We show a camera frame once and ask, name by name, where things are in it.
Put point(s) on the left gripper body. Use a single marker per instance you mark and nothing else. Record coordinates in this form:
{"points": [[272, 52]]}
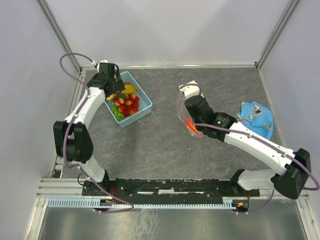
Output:
{"points": [[113, 81]]}

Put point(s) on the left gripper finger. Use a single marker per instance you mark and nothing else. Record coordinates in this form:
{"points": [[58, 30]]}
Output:
{"points": [[119, 84], [112, 91]]}

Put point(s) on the yellow starfruit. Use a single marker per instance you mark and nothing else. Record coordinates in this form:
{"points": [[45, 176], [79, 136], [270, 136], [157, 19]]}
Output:
{"points": [[129, 89]]}

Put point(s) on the clear zip top bag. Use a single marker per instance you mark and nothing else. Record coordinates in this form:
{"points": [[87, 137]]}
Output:
{"points": [[183, 114]]}

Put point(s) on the orange pink peach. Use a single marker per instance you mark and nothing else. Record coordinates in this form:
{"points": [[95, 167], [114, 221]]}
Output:
{"points": [[191, 126]]}

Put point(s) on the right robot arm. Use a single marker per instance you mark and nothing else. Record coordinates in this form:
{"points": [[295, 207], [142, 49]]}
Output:
{"points": [[288, 170]]}

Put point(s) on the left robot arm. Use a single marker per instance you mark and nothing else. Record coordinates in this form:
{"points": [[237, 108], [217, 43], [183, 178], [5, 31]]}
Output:
{"points": [[71, 136]]}

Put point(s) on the red lychee cluster with leaves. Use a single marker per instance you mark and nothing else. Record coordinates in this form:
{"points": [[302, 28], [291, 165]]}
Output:
{"points": [[128, 104]]}

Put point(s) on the green grape bunch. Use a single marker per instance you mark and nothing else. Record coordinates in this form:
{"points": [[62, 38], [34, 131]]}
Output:
{"points": [[117, 114]]}

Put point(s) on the light blue plastic basket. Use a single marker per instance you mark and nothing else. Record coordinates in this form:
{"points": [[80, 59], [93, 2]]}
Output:
{"points": [[145, 102]]}

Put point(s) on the blue printed cloth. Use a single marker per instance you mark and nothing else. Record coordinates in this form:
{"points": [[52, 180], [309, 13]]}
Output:
{"points": [[257, 118]]}

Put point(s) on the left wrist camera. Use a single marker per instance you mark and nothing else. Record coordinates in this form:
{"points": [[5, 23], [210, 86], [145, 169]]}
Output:
{"points": [[106, 68]]}

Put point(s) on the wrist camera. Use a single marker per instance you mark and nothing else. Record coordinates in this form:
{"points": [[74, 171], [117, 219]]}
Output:
{"points": [[106, 68], [191, 89]]}

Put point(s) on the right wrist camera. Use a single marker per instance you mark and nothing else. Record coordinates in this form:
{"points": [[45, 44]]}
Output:
{"points": [[191, 89]]}

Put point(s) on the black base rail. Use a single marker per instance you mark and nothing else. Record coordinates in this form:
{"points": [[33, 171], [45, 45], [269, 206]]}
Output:
{"points": [[176, 191]]}

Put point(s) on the light blue cable duct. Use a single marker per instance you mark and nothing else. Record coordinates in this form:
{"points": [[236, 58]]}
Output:
{"points": [[97, 203]]}

